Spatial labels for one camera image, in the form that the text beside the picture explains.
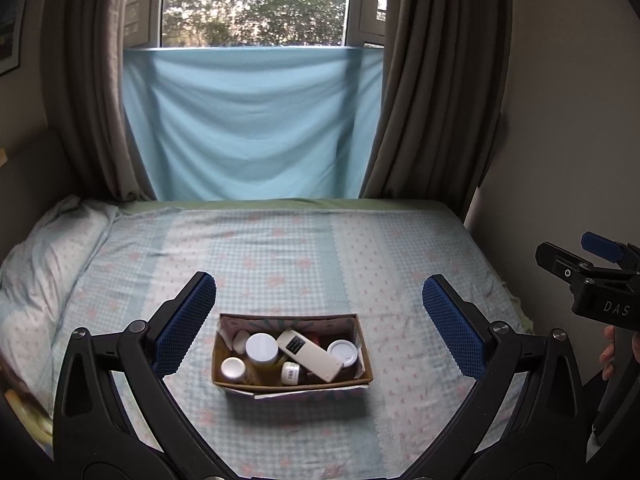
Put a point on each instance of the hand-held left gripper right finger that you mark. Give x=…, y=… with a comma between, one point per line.
x=455, y=330

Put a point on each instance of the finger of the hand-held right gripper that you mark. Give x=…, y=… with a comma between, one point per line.
x=602, y=247
x=562, y=262

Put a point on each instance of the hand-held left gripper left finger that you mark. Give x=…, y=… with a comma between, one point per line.
x=182, y=325

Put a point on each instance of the white labelled pill bottle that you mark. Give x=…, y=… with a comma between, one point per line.
x=241, y=340

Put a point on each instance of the green jar white lid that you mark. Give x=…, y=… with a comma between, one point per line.
x=262, y=349

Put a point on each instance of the small pale white bottle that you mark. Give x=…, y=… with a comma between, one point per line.
x=290, y=373

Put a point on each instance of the white remote control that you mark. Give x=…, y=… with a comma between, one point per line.
x=310, y=355

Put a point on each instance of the brown cardboard box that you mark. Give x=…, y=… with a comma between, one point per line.
x=300, y=392

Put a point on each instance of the person's right hand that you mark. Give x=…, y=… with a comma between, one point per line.
x=607, y=355

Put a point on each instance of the yellow jar white lid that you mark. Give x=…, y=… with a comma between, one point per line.
x=343, y=353
x=233, y=367

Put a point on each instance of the floral pillow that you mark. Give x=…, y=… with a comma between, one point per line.
x=50, y=270

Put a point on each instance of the green fitted sheet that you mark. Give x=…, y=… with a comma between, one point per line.
x=300, y=203

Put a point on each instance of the beige headboard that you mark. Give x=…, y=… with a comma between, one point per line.
x=45, y=175

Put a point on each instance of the light blue hanging cloth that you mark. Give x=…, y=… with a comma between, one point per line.
x=250, y=125

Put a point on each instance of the brown curtain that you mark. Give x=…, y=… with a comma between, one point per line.
x=440, y=85
x=100, y=85

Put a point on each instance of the window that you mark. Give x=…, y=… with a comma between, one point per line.
x=255, y=2

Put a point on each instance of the framed wall picture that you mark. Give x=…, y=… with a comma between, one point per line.
x=11, y=30

